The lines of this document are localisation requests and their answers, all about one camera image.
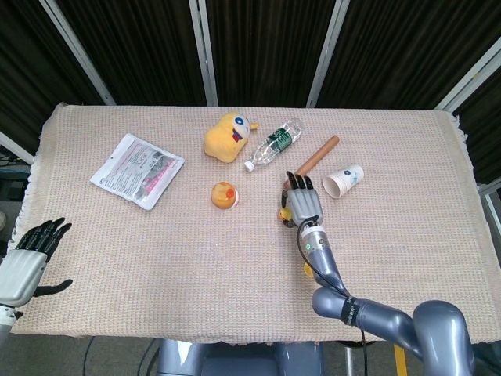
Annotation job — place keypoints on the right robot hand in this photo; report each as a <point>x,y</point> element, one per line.
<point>307,203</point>

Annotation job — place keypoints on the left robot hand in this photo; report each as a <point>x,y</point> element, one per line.
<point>21,270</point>

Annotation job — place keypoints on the small yellow rubber duck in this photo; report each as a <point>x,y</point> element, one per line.
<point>284,215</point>

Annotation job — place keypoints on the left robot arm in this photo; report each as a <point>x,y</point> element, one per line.
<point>4,321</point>

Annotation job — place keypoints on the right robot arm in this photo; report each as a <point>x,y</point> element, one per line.
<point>391,317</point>

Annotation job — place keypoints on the yellow plastic lid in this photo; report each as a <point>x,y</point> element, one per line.
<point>308,269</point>

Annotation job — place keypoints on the yellow plush toy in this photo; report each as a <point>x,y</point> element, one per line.
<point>223,141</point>

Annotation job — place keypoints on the white paper cup stack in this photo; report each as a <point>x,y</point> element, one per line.
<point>344,180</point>

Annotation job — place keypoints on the wooden rolling pin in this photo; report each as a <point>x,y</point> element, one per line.
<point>319,154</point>

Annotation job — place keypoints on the clear plastic water bottle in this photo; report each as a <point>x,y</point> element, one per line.
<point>274,145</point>

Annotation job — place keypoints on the yellow fruit jelly cup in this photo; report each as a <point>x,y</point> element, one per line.
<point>224,194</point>

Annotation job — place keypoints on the beige woven tablecloth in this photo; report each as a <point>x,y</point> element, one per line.
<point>156,274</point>

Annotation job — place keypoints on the white printed plastic pouch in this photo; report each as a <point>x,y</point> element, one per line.
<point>133,172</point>

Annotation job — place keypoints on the dark pleated curtain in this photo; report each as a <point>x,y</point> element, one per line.
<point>270,47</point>

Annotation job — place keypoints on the white frame post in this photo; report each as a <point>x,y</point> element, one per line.
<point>78,51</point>
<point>204,51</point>
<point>326,55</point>
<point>469,74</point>

